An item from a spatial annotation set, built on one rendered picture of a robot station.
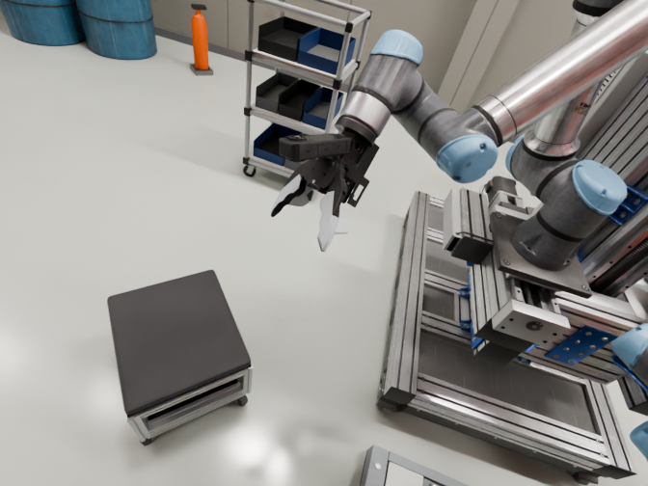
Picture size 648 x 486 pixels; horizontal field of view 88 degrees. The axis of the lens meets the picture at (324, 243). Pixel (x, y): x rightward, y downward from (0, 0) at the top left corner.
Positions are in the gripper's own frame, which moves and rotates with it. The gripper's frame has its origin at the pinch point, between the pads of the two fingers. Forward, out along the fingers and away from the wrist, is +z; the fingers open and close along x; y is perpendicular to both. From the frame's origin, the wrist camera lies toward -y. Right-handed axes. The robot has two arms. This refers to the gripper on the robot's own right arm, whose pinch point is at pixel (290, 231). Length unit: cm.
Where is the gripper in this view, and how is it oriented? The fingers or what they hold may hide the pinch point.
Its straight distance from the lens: 55.9
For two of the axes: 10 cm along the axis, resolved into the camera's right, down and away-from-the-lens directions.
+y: 6.2, 2.6, 7.4
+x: -6.2, -4.1, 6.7
